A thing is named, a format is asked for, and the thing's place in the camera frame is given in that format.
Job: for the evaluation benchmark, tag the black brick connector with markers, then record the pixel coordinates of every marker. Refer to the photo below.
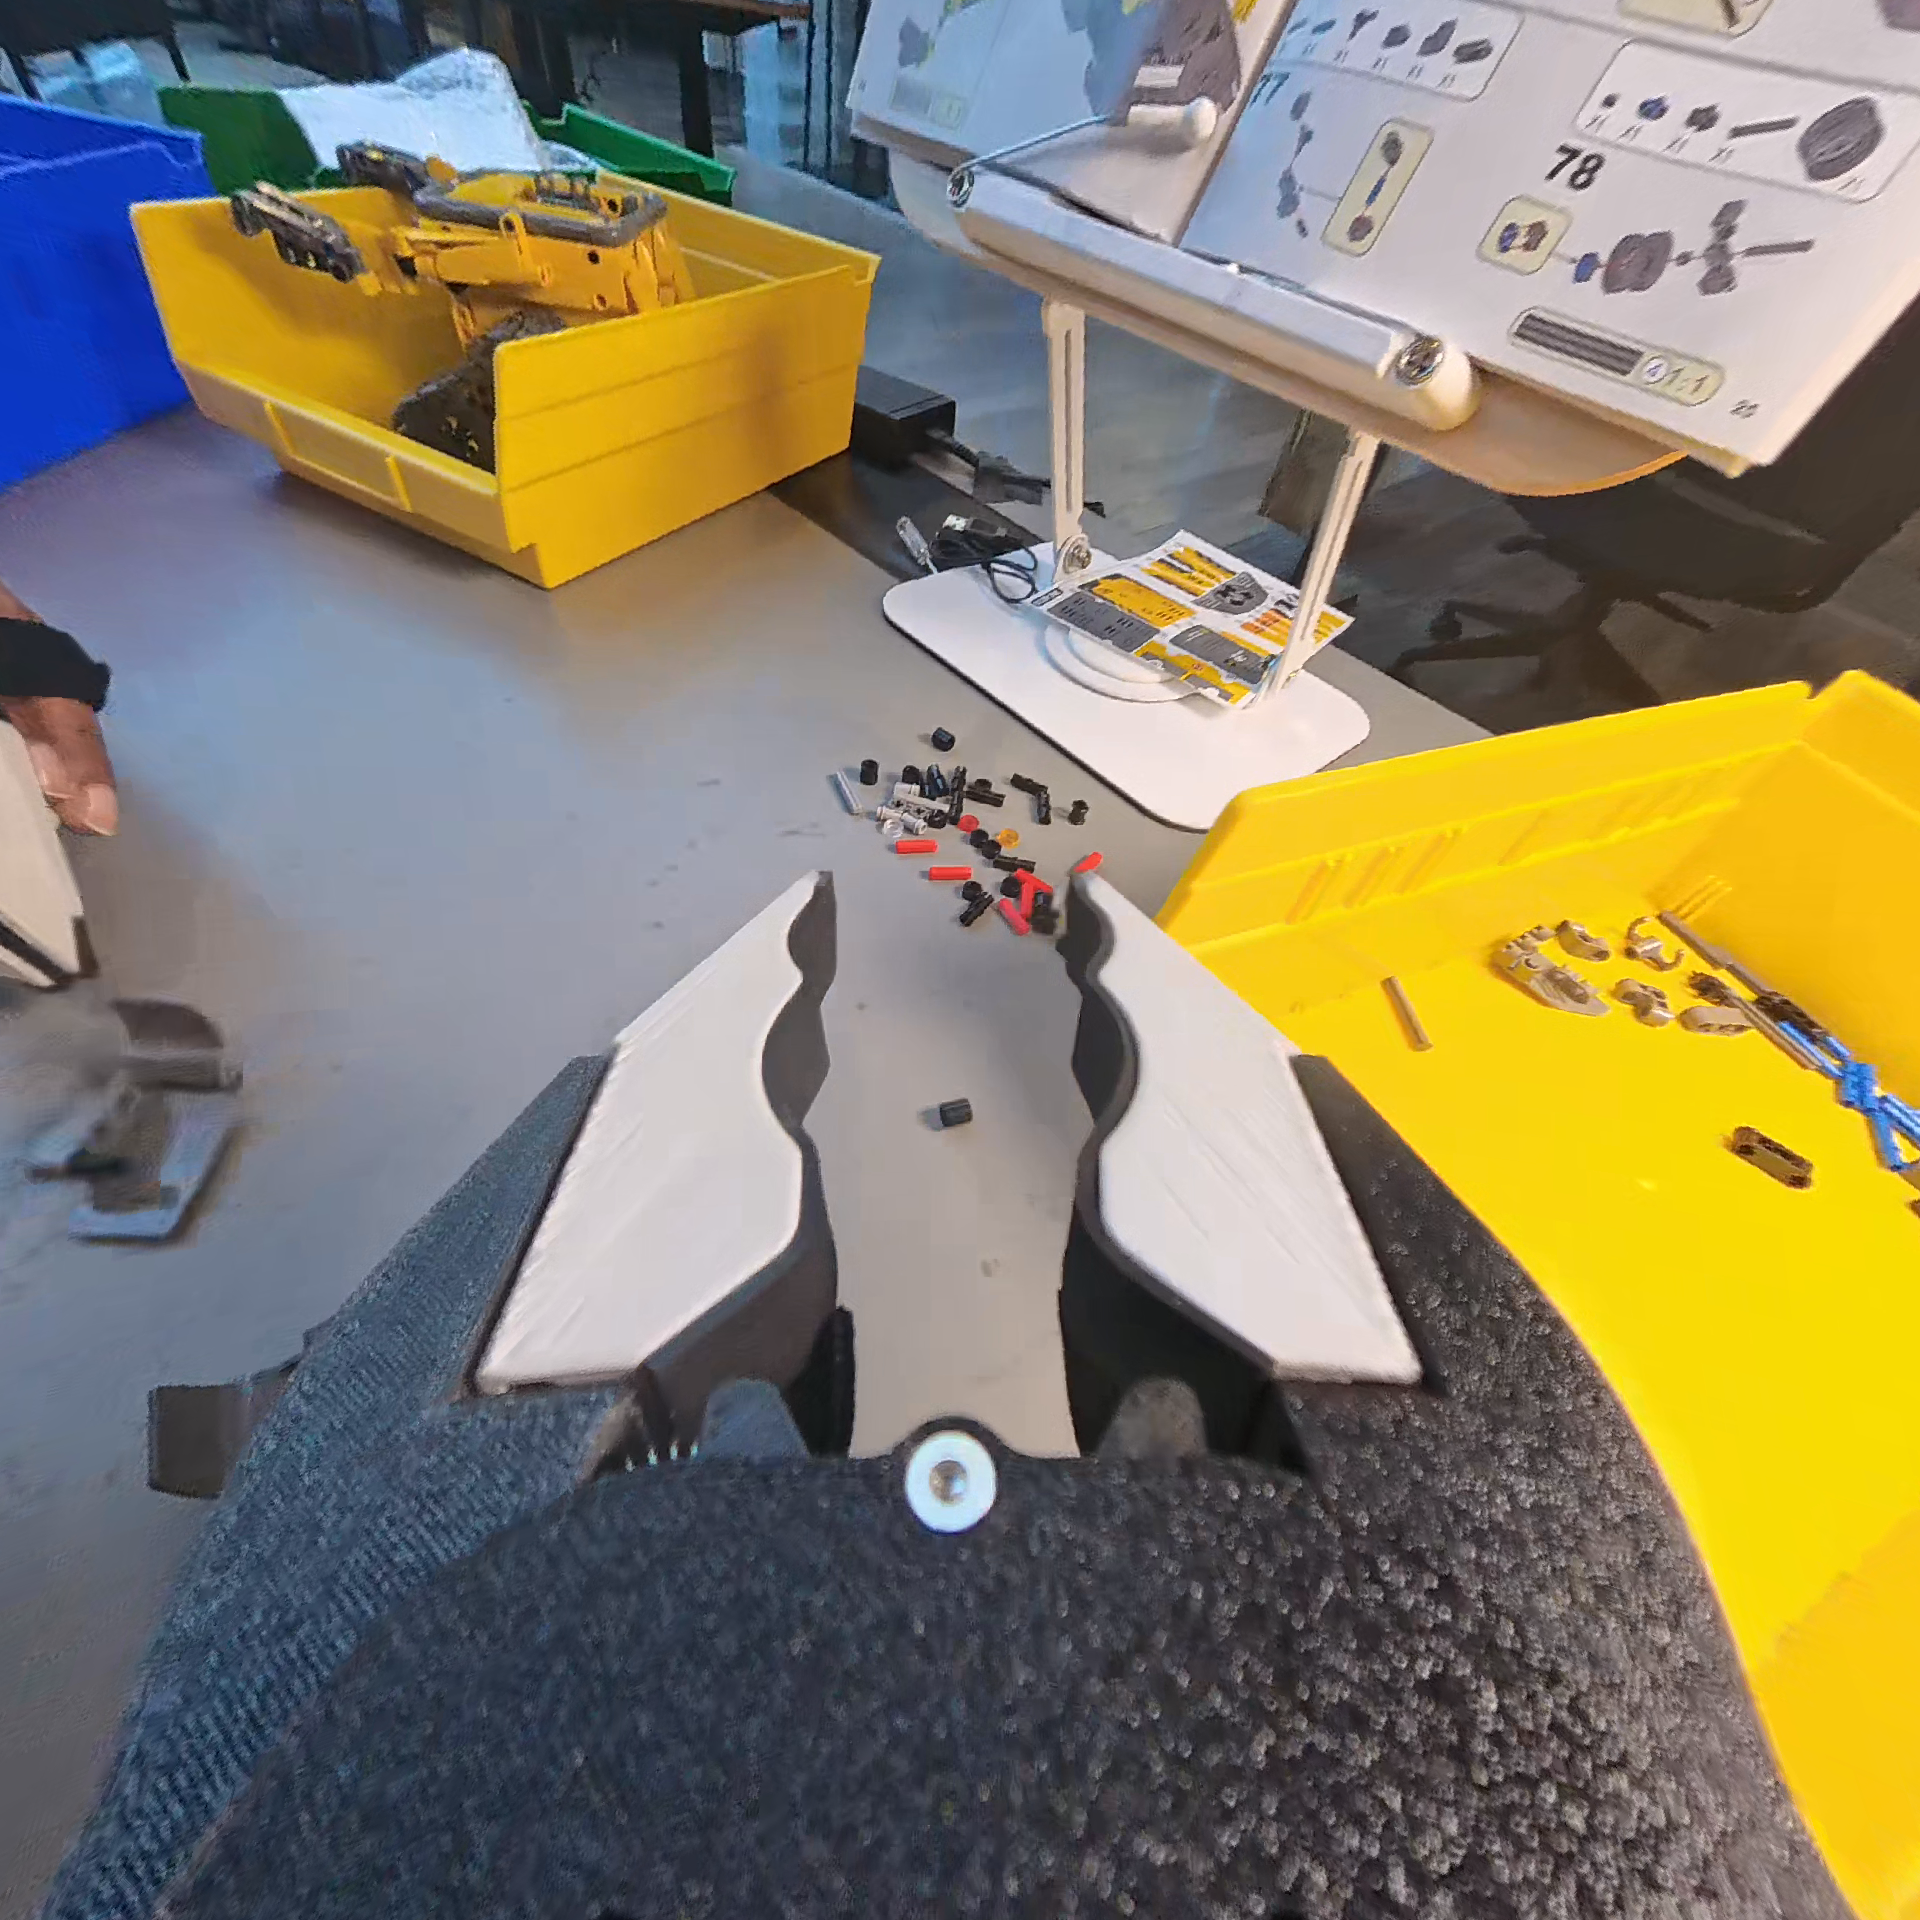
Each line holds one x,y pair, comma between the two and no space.
1770,1158

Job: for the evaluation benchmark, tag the clear plastic bags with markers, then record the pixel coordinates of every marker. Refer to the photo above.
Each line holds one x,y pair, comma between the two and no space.
436,108

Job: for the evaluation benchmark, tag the grey brick connector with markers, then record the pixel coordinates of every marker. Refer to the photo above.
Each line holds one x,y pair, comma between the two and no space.
1545,981
1652,940
1642,1002
1582,940
1709,1019

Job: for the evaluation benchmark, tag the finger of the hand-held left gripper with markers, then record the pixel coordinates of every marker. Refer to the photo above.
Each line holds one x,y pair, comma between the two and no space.
40,869

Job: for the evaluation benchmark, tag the clear stand with yellow card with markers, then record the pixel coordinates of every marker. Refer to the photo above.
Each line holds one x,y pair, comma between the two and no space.
1186,618

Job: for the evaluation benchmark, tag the grey brick axle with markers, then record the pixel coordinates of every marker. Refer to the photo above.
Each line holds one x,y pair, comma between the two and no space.
1725,976
1404,1011

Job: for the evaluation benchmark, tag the black brick pin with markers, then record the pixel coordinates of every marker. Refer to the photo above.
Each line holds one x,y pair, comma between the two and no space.
945,1116

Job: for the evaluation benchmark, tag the yellow plastic parts bin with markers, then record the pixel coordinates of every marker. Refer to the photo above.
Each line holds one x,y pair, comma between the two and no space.
1576,1275

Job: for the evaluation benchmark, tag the bunch of blue brick pins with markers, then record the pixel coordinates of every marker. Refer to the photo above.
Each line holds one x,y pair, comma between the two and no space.
1870,1088

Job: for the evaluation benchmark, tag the grey desk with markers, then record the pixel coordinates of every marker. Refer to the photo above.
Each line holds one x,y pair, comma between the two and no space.
452,751

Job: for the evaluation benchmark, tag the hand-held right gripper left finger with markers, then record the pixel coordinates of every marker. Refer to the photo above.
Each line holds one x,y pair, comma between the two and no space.
678,1185

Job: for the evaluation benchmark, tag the yellow tracked brick vehicle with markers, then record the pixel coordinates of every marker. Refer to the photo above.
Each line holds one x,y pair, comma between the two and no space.
512,253

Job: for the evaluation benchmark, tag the black power adapter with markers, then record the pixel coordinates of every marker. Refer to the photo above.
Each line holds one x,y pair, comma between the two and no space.
901,413

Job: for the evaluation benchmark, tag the blue plastic bin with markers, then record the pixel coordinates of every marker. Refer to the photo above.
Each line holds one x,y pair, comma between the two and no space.
76,300

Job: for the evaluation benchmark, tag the black office chair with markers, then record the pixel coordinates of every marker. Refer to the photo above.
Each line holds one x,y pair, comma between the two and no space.
1725,541

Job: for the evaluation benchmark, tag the person's left hand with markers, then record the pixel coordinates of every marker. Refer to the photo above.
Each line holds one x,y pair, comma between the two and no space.
76,764

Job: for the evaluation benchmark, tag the instruction manual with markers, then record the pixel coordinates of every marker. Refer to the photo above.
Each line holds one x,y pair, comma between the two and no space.
1425,147

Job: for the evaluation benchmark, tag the pile of small brick pins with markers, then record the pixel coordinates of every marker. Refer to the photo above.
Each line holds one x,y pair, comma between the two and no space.
974,840

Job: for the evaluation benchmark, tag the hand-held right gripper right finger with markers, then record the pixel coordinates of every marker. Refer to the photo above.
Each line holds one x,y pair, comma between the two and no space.
1232,1185

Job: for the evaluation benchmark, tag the green plastic bin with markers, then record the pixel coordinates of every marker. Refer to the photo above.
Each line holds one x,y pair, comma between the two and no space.
663,147

